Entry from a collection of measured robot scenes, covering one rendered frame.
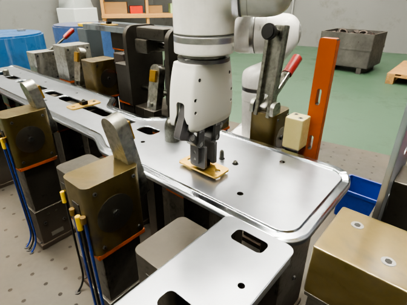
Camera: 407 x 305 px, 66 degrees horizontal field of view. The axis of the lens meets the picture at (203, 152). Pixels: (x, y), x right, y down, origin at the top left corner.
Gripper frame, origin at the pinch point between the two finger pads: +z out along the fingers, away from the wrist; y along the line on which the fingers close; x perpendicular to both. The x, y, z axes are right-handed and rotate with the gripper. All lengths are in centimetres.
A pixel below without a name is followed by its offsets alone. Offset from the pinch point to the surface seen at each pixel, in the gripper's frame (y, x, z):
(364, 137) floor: -282, -33, 103
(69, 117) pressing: 2.1, -41.0, 3.3
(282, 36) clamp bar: -20.0, 1.6, -16.6
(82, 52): -19, -69, -6
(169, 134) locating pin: -3.6, -12.0, 1.4
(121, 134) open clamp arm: 12.6, -3.8, -6.4
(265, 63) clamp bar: -19.5, -1.1, -11.5
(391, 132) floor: -313, -15, 103
